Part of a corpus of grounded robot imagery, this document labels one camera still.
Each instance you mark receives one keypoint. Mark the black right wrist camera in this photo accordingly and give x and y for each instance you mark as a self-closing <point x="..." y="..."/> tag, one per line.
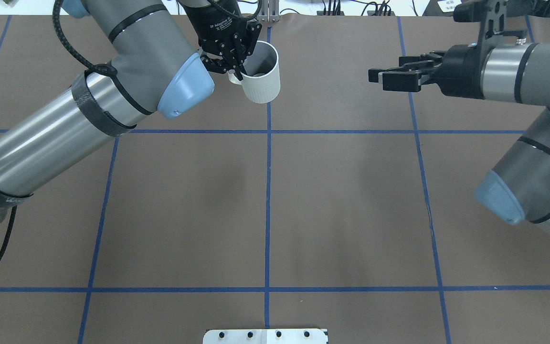
<point x="492" y="16"/>

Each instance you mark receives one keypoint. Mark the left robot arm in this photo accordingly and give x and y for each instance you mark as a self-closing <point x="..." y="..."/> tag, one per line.
<point x="155" y="70"/>

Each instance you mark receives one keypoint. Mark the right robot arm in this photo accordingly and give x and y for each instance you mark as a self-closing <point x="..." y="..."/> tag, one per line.
<point x="517" y="188"/>

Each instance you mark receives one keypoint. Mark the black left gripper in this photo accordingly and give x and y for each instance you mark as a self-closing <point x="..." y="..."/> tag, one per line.
<point x="216" y="28"/>

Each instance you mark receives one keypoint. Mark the white cup with handle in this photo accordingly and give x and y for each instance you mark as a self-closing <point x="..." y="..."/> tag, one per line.
<point x="261" y="80"/>

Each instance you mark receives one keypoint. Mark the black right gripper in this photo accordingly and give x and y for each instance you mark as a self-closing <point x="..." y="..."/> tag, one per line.
<point x="461" y="70"/>

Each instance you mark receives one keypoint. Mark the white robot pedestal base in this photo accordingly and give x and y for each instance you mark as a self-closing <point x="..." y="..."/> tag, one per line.
<point x="267" y="336"/>

